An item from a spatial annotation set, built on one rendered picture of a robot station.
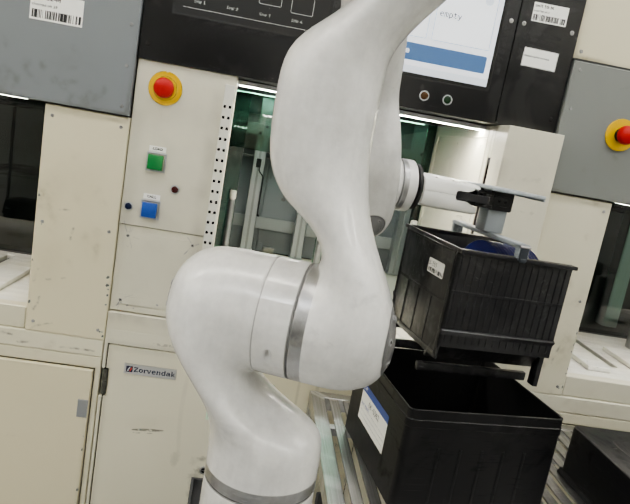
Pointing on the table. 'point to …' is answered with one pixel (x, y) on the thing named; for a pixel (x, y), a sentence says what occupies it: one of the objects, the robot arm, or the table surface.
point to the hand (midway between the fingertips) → (495, 200)
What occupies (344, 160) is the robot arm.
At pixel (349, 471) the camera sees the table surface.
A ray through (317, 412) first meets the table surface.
